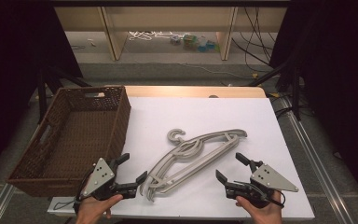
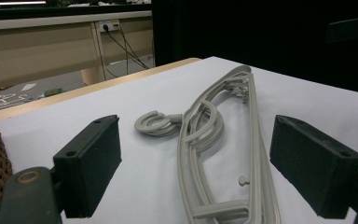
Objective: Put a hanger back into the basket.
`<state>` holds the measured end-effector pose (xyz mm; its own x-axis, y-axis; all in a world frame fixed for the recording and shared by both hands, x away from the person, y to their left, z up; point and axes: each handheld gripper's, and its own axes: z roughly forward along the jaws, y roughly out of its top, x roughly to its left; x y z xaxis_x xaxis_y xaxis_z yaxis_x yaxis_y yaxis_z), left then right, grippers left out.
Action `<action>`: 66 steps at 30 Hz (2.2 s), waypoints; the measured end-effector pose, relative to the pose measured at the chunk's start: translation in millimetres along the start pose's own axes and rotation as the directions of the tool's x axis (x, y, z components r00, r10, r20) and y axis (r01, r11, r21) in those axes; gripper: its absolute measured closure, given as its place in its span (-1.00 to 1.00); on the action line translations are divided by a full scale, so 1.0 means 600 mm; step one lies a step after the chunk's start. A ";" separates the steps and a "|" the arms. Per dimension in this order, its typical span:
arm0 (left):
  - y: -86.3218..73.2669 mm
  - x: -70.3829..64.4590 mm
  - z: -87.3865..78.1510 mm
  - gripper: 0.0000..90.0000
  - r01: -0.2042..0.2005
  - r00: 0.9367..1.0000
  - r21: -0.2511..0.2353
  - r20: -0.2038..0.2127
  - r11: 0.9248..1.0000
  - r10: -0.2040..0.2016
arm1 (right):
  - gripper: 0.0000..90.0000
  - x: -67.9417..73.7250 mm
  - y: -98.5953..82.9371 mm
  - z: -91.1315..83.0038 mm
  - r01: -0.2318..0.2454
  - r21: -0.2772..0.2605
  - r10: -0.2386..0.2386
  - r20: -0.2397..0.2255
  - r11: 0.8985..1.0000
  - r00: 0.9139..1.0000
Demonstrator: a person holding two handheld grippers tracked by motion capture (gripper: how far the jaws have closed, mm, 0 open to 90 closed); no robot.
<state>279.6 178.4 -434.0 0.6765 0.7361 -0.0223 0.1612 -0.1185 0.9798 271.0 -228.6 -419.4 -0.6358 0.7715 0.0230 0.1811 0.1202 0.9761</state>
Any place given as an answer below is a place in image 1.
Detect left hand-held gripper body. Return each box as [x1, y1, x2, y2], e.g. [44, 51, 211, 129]
[74, 157, 138, 202]

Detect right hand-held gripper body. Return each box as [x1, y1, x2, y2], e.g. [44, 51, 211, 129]
[225, 160, 299, 209]

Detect grey plastic clothes hanger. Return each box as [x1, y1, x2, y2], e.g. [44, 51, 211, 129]
[143, 133, 241, 200]
[149, 128, 249, 203]
[139, 136, 241, 195]

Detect brown wicker basket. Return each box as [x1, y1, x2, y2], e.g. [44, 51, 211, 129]
[6, 85, 132, 199]

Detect person's right hand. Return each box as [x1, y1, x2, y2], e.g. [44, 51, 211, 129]
[235, 190, 283, 224]

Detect person's left hand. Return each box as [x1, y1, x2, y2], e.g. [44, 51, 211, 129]
[75, 194, 124, 224]

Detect black metal stand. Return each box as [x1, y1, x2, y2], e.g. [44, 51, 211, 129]
[36, 65, 91, 124]
[247, 58, 303, 121]

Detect dark curtain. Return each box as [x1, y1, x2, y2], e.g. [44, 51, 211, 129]
[0, 0, 84, 185]
[269, 0, 358, 204]

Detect colourful toy pile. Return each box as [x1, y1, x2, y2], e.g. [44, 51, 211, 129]
[169, 33, 221, 53]

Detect beige wooden shelf unit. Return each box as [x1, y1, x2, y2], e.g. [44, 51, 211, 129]
[54, 7, 288, 62]

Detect long white floor cable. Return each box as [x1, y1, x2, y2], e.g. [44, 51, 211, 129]
[180, 62, 256, 80]

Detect white cord bundle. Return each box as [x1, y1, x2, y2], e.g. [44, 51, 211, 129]
[128, 30, 185, 42]

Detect black hanging cables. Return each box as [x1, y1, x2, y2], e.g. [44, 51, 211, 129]
[231, 7, 278, 75]

